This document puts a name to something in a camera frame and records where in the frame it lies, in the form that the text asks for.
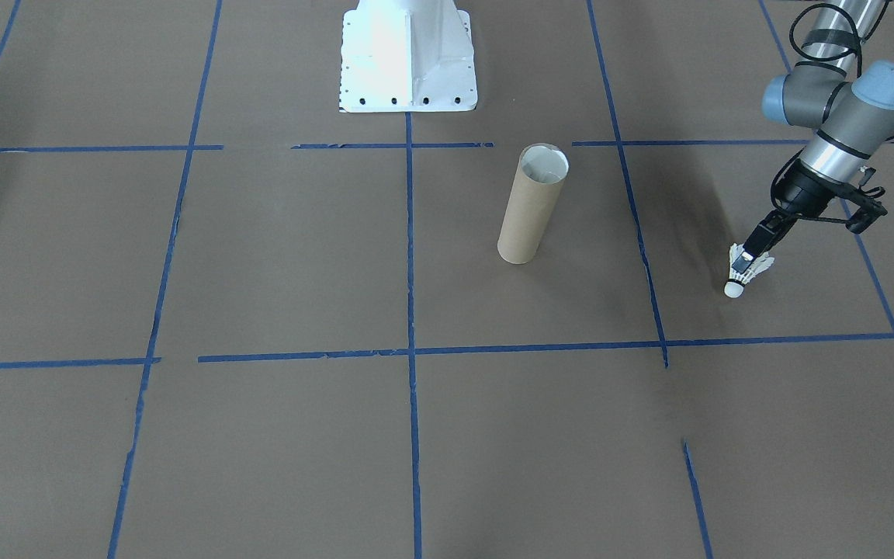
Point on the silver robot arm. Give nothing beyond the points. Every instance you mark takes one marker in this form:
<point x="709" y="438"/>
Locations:
<point x="843" y="116"/>

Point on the white feather shuttlecock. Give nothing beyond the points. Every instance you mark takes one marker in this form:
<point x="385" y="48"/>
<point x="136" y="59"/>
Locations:
<point x="734" y="289"/>

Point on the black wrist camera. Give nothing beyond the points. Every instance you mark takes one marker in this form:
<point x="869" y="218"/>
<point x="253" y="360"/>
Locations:
<point x="866" y="210"/>

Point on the white square base plate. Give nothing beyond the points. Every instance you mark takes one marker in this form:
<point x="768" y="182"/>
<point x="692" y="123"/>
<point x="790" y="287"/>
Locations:
<point x="408" y="54"/>

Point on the brown cardboard tube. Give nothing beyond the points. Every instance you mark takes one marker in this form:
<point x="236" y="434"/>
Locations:
<point x="524" y="217"/>

